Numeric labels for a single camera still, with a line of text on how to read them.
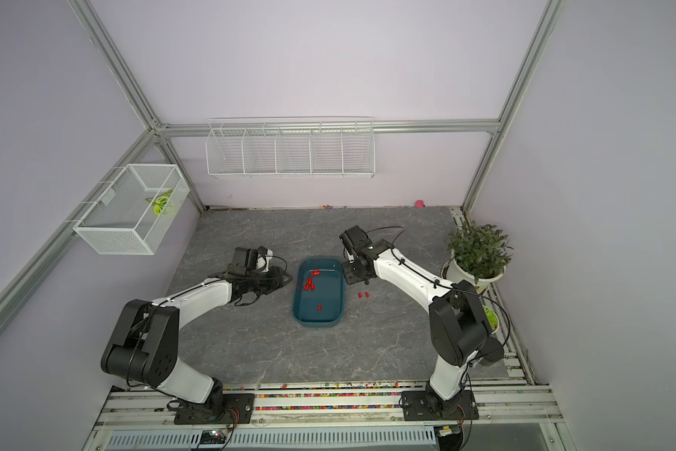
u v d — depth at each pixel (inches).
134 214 32.6
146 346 17.7
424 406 29.1
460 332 18.2
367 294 37.6
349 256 30.0
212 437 28.0
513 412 29.1
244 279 28.4
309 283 38.2
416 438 27.9
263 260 30.8
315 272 39.8
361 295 37.7
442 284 19.5
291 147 39.0
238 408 29.1
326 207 48.9
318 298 37.1
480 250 32.5
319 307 36.1
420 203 48.8
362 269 25.2
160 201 31.9
